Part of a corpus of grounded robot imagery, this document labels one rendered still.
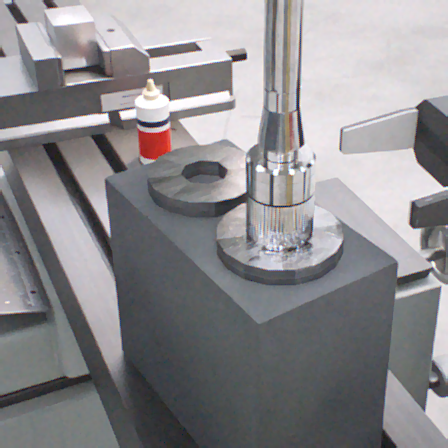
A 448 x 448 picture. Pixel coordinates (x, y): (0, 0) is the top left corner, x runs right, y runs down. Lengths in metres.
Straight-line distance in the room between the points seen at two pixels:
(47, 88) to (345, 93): 2.32
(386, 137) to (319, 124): 2.47
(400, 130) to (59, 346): 0.52
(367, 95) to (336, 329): 2.78
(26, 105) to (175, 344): 0.54
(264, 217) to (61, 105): 0.62
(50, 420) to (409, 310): 0.51
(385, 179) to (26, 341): 1.94
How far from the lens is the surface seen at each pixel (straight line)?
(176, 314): 0.66
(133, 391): 0.78
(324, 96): 3.34
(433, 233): 1.48
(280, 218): 0.57
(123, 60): 1.15
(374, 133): 0.66
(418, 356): 1.34
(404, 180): 2.83
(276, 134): 0.55
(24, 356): 1.05
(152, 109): 1.04
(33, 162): 1.12
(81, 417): 1.13
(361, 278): 0.59
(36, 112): 1.16
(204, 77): 1.20
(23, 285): 1.03
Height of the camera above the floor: 1.45
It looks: 33 degrees down
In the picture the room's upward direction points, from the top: 1 degrees counter-clockwise
